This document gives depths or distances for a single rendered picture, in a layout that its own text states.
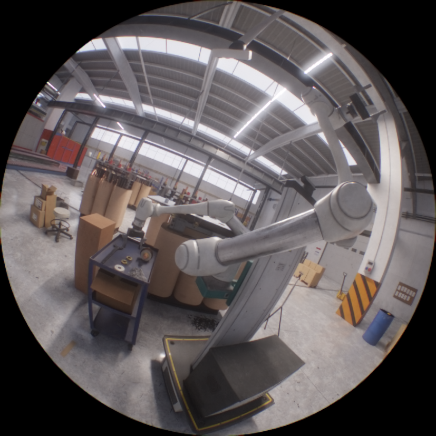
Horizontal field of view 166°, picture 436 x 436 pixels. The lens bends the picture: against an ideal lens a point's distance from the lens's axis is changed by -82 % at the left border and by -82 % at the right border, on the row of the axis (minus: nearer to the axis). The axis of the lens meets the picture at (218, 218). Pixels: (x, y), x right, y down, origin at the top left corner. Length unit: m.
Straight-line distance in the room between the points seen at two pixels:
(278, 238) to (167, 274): 1.58
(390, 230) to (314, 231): 5.32
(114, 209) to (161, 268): 2.18
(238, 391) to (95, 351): 1.25
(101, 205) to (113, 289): 2.93
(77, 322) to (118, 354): 0.51
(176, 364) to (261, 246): 1.14
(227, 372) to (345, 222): 0.76
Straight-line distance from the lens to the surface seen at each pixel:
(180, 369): 1.34
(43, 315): 1.92
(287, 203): 0.75
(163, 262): 1.80
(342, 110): 0.90
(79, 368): 1.60
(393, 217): 5.83
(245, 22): 9.35
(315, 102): 0.78
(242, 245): 0.50
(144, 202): 1.08
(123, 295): 1.06
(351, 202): 0.39
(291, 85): 3.99
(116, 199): 3.60
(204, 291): 0.81
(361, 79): 7.78
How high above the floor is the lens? 1.49
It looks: 2 degrees down
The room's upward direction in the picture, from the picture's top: 23 degrees clockwise
